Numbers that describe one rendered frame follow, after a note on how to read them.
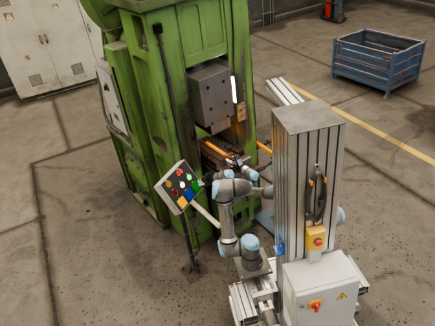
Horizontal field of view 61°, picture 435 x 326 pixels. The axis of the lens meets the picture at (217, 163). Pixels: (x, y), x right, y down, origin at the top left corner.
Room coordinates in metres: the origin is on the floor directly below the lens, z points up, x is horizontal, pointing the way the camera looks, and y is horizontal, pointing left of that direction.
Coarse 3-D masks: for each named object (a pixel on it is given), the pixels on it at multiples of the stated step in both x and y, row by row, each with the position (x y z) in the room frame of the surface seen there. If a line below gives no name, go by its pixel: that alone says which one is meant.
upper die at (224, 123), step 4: (228, 116) 2.68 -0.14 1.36; (224, 120) 2.65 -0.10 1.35; (228, 120) 2.67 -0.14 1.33; (196, 124) 2.77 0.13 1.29; (212, 124) 2.59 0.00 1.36; (216, 124) 2.61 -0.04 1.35; (220, 124) 2.63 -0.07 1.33; (224, 124) 2.65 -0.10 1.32; (228, 124) 2.67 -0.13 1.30; (204, 128) 2.67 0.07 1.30; (208, 128) 2.61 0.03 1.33; (212, 128) 2.59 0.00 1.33; (216, 128) 2.61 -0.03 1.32; (220, 128) 2.63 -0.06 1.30; (224, 128) 2.65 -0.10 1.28; (208, 132) 2.61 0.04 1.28; (212, 132) 2.58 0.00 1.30; (216, 132) 2.60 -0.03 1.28
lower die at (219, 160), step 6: (204, 138) 2.98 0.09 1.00; (210, 138) 2.98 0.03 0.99; (204, 144) 2.90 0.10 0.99; (216, 144) 2.86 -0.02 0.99; (204, 150) 2.81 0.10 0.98; (210, 150) 2.78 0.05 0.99; (222, 150) 2.74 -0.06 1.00; (228, 150) 2.74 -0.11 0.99; (204, 156) 2.73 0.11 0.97; (216, 156) 2.68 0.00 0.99; (222, 156) 2.66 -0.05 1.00; (210, 162) 2.65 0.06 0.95; (216, 162) 2.60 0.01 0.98; (222, 162) 2.61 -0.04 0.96
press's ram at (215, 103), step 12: (192, 72) 2.73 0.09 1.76; (204, 72) 2.70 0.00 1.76; (216, 72) 2.66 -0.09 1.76; (228, 72) 2.70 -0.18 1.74; (192, 84) 2.63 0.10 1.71; (204, 84) 2.58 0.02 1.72; (216, 84) 2.63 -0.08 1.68; (228, 84) 2.69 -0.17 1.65; (192, 96) 2.65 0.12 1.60; (204, 96) 2.57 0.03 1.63; (216, 96) 2.63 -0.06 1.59; (228, 96) 2.68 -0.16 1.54; (192, 108) 2.68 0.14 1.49; (204, 108) 2.56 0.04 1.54; (216, 108) 2.62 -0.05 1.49; (228, 108) 2.68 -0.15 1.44; (204, 120) 2.55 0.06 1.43; (216, 120) 2.61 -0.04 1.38
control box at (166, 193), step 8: (184, 160) 2.39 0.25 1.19; (176, 168) 2.29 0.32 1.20; (184, 168) 2.34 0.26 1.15; (168, 176) 2.21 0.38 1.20; (176, 176) 2.24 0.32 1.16; (184, 176) 2.29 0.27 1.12; (192, 176) 2.33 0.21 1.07; (160, 184) 2.12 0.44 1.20; (176, 184) 2.19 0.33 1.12; (184, 184) 2.23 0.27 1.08; (160, 192) 2.12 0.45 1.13; (168, 192) 2.11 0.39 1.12; (168, 200) 2.08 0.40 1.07; (176, 200) 2.10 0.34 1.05; (176, 208) 2.05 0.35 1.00; (184, 208) 2.08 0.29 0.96
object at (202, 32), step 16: (192, 0) 2.74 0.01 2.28; (208, 0) 2.82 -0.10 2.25; (176, 16) 2.67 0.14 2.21; (192, 16) 2.74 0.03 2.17; (208, 16) 2.82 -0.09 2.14; (192, 32) 2.73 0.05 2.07; (208, 32) 2.81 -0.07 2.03; (224, 32) 2.87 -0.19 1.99; (192, 48) 2.72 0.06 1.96; (208, 48) 2.79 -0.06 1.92; (224, 48) 2.86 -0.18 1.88; (192, 64) 2.70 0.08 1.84
